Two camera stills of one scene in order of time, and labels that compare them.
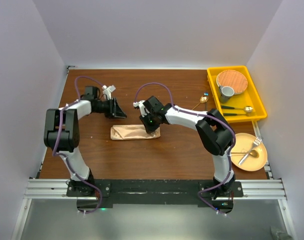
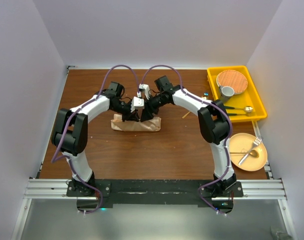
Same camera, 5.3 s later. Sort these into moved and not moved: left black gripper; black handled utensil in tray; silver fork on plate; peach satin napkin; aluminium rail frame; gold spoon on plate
Moved: peach satin napkin; left black gripper
Not moved: gold spoon on plate; aluminium rail frame; silver fork on plate; black handled utensil in tray
